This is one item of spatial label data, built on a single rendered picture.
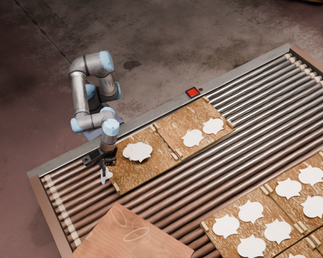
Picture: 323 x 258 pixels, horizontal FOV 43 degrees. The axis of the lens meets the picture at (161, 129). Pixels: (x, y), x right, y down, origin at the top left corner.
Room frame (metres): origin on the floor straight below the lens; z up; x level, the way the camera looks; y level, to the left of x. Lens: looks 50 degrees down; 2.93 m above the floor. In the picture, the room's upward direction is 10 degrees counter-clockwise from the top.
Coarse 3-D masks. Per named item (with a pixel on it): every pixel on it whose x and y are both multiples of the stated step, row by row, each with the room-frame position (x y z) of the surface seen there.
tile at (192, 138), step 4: (188, 132) 1.61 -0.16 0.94; (192, 132) 1.60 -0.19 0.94; (196, 132) 1.60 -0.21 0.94; (200, 132) 1.59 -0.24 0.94; (184, 136) 1.58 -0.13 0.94; (188, 136) 1.58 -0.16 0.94; (192, 136) 1.57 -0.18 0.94; (196, 136) 1.56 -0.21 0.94; (200, 136) 1.56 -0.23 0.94; (184, 140) 1.55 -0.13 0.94; (188, 140) 1.54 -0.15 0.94; (192, 140) 1.54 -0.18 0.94; (196, 140) 1.53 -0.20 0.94; (200, 140) 1.53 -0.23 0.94; (184, 144) 1.52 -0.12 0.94; (188, 144) 1.51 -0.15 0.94; (192, 144) 1.51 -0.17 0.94; (196, 144) 1.50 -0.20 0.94
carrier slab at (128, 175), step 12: (144, 132) 1.68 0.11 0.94; (120, 144) 1.61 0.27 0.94; (156, 144) 1.56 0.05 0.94; (120, 156) 1.52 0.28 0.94; (156, 156) 1.47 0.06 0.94; (168, 156) 1.46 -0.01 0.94; (108, 168) 1.44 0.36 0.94; (120, 168) 1.42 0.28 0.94; (132, 168) 1.41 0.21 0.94; (144, 168) 1.40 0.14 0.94; (156, 168) 1.38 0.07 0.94; (168, 168) 1.37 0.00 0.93; (120, 180) 1.34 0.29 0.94; (132, 180) 1.33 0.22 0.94; (144, 180) 1.31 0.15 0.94; (120, 192) 1.26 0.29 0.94
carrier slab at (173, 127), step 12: (192, 108) 1.81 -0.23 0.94; (204, 108) 1.79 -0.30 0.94; (168, 120) 1.74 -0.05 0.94; (180, 120) 1.72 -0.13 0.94; (192, 120) 1.71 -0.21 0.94; (204, 120) 1.69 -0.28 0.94; (168, 132) 1.64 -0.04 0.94; (180, 132) 1.63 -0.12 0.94; (228, 132) 1.56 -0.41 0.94; (168, 144) 1.55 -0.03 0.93; (180, 144) 1.53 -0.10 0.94; (204, 144) 1.50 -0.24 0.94
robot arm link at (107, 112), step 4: (104, 108) 1.42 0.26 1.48; (108, 108) 1.41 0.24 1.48; (100, 112) 1.40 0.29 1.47; (104, 112) 1.38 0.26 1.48; (108, 112) 1.38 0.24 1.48; (112, 112) 1.39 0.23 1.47; (92, 116) 1.37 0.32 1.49; (96, 116) 1.36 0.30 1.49; (100, 116) 1.36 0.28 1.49; (104, 116) 1.36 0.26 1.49; (108, 116) 1.35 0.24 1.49; (112, 116) 1.35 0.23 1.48; (96, 120) 1.34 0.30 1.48; (100, 120) 1.34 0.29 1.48; (104, 120) 1.33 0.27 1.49; (96, 124) 1.33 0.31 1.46; (100, 124) 1.33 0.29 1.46; (96, 128) 1.33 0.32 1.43
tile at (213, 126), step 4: (212, 120) 1.67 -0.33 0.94; (216, 120) 1.67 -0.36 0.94; (220, 120) 1.66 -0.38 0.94; (204, 124) 1.65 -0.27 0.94; (208, 124) 1.64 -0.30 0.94; (212, 124) 1.64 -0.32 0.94; (216, 124) 1.63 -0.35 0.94; (220, 124) 1.63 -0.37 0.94; (204, 128) 1.62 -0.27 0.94; (208, 128) 1.61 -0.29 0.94; (212, 128) 1.60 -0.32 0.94; (216, 128) 1.60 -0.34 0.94; (220, 128) 1.59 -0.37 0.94; (224, 128) 1.59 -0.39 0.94; (204, 132) 1.59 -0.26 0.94; (208, 132) 1.58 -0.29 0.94; (212, 132) 1.58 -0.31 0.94; (216, 132) 1.57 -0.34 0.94
